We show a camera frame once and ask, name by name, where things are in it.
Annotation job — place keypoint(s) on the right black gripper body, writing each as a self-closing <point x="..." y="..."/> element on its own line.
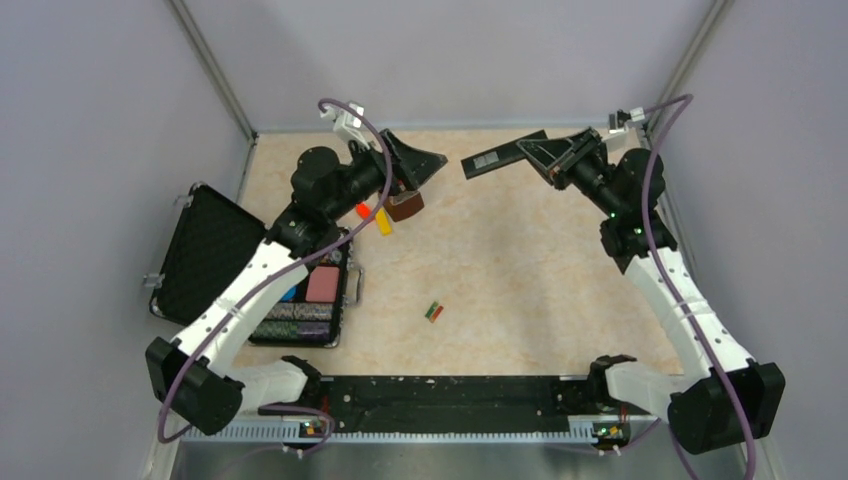
<point x="602" y="185"/>

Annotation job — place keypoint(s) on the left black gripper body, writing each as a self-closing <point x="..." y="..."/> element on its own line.
<point x="367" y="175"/>

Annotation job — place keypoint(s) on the black remote control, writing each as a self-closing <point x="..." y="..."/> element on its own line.
<point x="497" y="157"/>

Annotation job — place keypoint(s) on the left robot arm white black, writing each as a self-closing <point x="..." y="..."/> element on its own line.
<point x="190" y="373"/>

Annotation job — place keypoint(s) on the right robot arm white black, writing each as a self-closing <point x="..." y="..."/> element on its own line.
<point x="724" y="395"/>

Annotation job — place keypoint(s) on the green and red batteries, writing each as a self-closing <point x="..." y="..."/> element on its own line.
<point x="434" y="311"/>

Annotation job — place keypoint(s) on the orange block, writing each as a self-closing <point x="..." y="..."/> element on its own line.
<point x="363" y="211"/>

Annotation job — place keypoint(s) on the brown wooden metronome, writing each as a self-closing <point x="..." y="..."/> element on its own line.
<point x="404" y="206"/>

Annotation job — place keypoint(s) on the yellow block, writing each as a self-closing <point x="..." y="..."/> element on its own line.
<point x="383" y="223"/>

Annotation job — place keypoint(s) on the pink card deck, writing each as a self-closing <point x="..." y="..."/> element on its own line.
<point x="323" y="285"/>

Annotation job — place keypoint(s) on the blue poker chip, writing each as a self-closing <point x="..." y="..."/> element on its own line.
<point x="289" y="294"/>

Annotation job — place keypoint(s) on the black poker chip case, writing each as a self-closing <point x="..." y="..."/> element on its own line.
<point x="213" y="242"/>

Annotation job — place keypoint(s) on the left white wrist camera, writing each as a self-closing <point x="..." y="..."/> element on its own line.
<point x="346" y="126"/>

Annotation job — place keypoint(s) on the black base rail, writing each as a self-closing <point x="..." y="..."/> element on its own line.
<point x="459" y="404"/>

